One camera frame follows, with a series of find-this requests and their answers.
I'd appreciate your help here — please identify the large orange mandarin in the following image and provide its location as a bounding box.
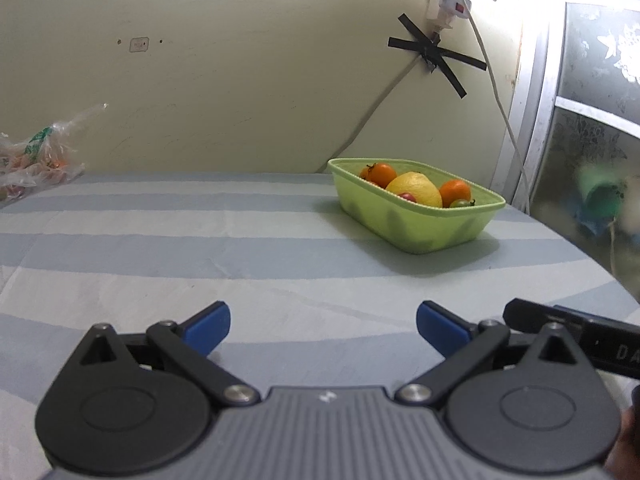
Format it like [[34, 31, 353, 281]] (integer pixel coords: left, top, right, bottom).
[[439, 179, 472, 208]]

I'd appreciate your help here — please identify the person's right hand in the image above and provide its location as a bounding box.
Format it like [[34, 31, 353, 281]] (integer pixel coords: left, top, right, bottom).
[[604, 408, 640, 480]]

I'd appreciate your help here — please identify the green tomato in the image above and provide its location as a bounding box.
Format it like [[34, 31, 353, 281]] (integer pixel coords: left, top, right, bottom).
[[449, 198, 475, 208]]

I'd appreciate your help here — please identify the green plastic basket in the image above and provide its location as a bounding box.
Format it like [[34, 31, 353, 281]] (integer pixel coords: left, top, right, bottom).
[[328, 158, 506, 255]]

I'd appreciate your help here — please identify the frosted glass sliding door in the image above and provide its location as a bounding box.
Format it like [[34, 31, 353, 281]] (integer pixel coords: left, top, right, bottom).
[[492, 0, 639, 292]]

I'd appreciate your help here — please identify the yellow lemon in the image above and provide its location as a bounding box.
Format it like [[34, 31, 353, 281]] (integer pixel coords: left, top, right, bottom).
[[386, 171, 444, 208]]

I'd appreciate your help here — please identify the red tomato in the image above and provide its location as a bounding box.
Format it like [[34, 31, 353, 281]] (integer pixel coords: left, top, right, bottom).
[[398, 193, 418, 203]]

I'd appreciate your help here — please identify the orange mandarin in basket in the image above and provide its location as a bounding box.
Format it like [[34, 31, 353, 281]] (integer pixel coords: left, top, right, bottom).
[[359, 166, 371, 180]]

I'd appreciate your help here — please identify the clear plastic fruit bag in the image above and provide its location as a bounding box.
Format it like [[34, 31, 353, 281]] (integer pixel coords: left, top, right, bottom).
[[1, 103, 108, 207]]

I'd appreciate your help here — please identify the black tape cross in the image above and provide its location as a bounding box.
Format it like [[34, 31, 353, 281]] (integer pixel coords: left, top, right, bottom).
[[387, 13, 488, 99]]

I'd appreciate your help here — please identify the white power cable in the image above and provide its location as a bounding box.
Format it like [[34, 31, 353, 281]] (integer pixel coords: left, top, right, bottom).
[[456, 0, 534, 214]]

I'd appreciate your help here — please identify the grey cable on wall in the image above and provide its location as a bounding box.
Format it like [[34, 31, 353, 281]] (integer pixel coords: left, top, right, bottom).
[[314, 56, 426, 174]]

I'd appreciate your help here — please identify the wall sticker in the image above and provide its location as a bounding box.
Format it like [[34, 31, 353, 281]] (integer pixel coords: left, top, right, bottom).
[[129, 37, 150, 53]]

